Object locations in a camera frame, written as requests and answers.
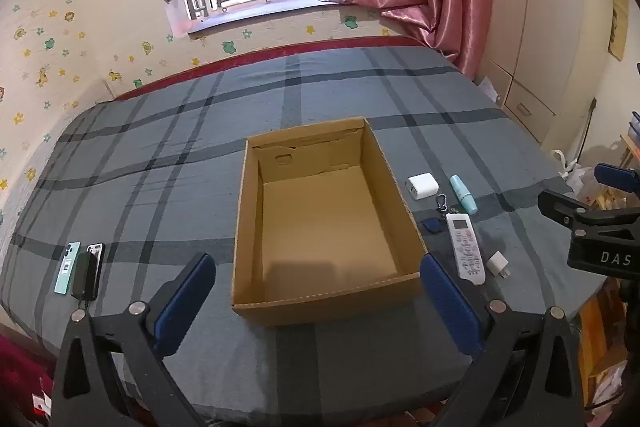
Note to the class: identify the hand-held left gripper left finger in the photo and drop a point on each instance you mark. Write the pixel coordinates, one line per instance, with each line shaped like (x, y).
(185, 302)

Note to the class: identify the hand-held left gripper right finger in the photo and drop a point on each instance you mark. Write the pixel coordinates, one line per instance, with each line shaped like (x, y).
(450, 302)

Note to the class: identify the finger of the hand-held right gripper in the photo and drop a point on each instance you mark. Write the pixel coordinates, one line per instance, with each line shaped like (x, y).
(617, 177)
(565, 209)

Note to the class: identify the white remote control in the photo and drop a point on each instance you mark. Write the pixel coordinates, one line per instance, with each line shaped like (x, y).
(465, 252)

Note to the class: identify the blue key fob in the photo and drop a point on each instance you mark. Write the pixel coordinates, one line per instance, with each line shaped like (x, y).
(432, 225)

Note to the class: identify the teal bottle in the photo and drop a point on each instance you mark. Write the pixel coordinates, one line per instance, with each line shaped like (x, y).
(462, 194)

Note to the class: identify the large white charger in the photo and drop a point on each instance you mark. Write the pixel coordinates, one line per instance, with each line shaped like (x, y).
(422, 186)

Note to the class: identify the brown cardboard box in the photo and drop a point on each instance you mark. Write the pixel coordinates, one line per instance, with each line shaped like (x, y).
(320, 227)

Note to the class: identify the white plastic bag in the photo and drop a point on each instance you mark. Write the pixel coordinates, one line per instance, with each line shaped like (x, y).
(580, 179)

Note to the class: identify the small white plug charger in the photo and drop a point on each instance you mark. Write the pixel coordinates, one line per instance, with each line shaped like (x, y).
(497, 263)

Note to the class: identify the orange cardboard carton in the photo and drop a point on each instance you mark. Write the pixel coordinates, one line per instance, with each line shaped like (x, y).
(600, 347)

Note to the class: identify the dark-cased phone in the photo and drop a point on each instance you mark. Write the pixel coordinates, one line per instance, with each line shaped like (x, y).
(96, 249)

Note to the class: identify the black power bank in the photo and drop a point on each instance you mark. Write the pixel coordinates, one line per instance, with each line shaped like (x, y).
(84, 277)

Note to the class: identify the grey plaid bedsheet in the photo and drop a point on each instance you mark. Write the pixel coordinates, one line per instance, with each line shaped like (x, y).
(175, 187)

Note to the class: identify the teal phone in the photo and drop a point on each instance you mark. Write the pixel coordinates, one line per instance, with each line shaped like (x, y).
(62, 272)

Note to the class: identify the narrow yellowish paper poster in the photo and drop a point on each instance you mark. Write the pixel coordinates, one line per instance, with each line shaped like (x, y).
(618, 19)

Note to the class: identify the beige wardrobe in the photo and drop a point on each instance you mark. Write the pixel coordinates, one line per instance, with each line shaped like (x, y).
(545, 32)

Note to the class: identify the dark red cloth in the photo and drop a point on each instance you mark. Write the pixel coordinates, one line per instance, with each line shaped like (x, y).
(17, 372)

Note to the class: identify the red mattress edge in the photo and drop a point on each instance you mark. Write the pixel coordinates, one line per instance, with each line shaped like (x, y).
(250, 55)

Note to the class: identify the purple window sill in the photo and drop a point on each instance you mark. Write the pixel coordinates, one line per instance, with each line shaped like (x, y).
(260, 13)

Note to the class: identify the cartoon wall stickers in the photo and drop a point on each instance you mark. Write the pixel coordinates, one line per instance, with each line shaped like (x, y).
(49, 43)

